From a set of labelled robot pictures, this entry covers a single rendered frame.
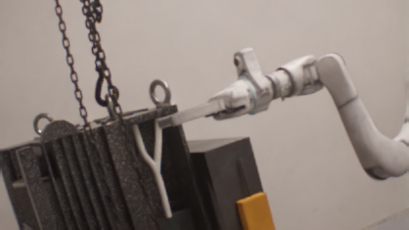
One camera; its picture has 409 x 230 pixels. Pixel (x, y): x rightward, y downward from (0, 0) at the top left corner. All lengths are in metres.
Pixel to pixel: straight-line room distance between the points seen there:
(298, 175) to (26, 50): 1.36
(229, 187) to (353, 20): 1.67
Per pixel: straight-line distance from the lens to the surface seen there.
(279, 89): 1.39
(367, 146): 1.44
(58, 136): 1.46
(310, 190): 2.95
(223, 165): 1.53
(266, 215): 1.57
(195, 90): 2.76
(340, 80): 1.43
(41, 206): 1.45
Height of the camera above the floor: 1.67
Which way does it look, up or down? 2 degrees down
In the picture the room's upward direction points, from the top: 15 degrees counter-clockwise
